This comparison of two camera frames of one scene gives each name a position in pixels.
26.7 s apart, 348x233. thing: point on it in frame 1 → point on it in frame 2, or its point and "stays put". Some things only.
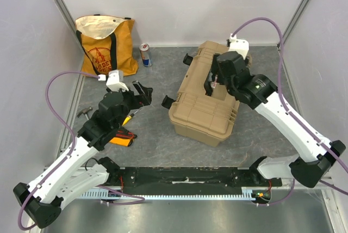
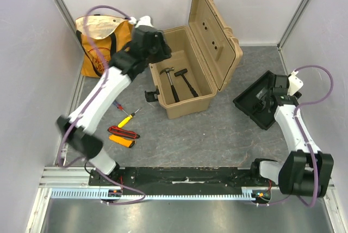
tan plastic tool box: x=207 y=120 → x=206 y=55
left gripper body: x=134 y=102 → x=161 y=51
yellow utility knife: x=126 y=142 stays put
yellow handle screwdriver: x=128 y=117 stays put
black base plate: x=188 y=177 stays put
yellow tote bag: x=107 y=44 stays put
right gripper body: x=215 y=72 → x=267 y=98
